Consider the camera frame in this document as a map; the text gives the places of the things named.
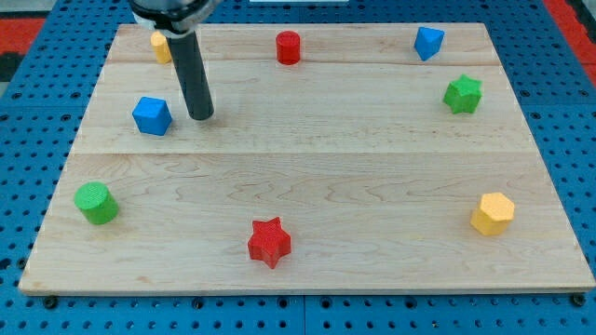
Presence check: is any green star block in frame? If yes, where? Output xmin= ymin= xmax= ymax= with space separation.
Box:
xmin=442 ymin=74 xmax=482 ymax=114

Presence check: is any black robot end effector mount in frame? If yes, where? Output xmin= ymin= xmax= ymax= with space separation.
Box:
xmin=129 ymin=0 xmax=219 ymax=34

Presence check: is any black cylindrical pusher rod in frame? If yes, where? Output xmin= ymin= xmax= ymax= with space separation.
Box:
xmin=167 ymin=32 xmax=214 ymax=121

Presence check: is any green cylinder block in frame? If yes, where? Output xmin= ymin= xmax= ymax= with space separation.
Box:
xmin=74 ymin=181 xmax=119 ymax=225

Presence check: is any blue triangular prism block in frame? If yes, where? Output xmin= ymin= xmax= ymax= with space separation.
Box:
xmin=414 ymin=27 xmax=445 ymax=61

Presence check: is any yellow hexagon block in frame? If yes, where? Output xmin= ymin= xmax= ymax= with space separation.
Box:
xmin=470 ymin=193 xmax=515 ymax=236

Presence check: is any yellow block behind rod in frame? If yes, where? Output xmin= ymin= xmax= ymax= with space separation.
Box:
xmin=150 ymin=31 xmax=172 ymax=64

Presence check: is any red cylinder block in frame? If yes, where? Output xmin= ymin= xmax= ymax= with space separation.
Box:
xmin=276 ymin=31 xmax=301 ymax=65

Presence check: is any red star block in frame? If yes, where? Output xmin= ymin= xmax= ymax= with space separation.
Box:
xmin=247 ymin=217 xmax=291 ymax=269

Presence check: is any wooden board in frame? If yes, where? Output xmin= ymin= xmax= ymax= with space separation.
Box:
xmin=20 ymin=23 xmax=595 ymax=296

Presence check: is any blue cube block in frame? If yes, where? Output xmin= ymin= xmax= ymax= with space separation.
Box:
xmin=132 ymin=97 xmax=172 ymax=136

